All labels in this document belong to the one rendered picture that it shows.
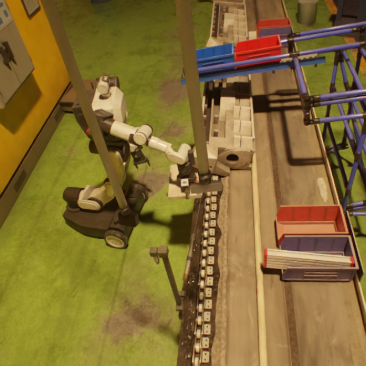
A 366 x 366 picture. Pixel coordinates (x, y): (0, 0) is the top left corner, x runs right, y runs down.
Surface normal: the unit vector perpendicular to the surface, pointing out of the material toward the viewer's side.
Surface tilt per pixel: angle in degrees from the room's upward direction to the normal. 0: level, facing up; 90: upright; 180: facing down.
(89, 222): 0
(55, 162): 0
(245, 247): 0
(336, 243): 88
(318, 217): 88
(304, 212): 88
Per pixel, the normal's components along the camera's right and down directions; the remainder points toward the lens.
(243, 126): -0.03, -0.24
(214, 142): 0.03, -0.69
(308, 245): -0.11, 0.69
